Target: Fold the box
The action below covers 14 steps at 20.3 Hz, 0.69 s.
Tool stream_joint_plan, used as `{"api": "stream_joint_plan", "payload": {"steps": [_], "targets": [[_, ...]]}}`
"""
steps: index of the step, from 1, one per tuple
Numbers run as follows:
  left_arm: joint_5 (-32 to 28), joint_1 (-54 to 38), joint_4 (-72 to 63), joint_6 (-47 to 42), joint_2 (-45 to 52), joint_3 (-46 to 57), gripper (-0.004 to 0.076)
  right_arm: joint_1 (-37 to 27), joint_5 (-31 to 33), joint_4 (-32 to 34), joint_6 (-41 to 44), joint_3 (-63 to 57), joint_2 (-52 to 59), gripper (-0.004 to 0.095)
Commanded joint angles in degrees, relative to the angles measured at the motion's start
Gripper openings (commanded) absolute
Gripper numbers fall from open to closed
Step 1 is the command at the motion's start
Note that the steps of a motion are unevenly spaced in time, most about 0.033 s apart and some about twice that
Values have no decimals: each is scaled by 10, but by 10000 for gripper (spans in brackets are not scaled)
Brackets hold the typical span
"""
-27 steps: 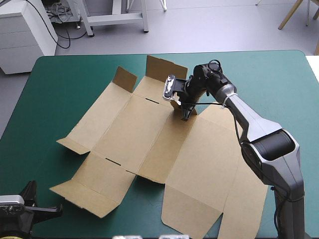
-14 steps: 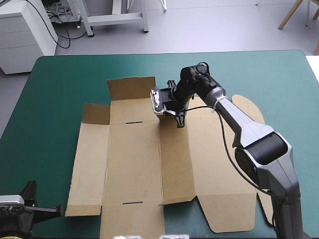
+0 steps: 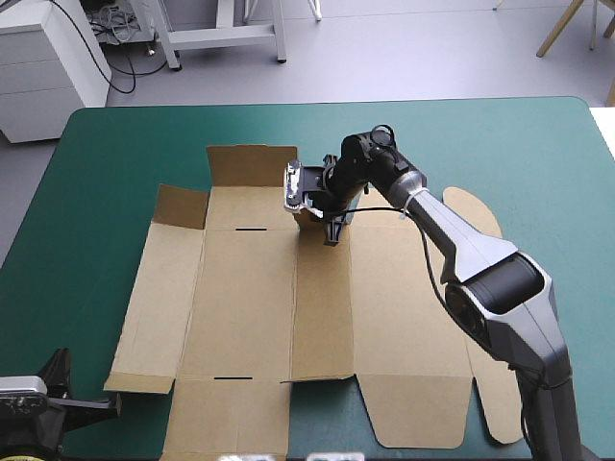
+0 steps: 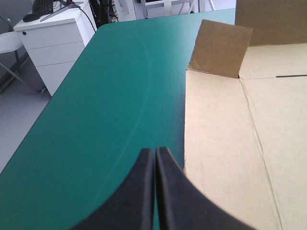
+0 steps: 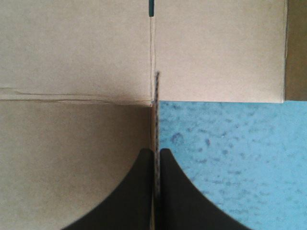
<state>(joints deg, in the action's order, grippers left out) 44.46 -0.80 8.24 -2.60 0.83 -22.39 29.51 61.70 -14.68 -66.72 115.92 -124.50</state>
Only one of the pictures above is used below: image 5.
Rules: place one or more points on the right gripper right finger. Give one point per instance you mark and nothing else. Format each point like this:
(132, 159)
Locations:
(182, 206)

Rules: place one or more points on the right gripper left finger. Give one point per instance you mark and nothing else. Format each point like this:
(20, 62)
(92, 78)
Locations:
(124, 203)

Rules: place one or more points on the brown cardboard box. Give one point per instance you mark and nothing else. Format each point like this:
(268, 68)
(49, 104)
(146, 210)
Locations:
(72, 60)

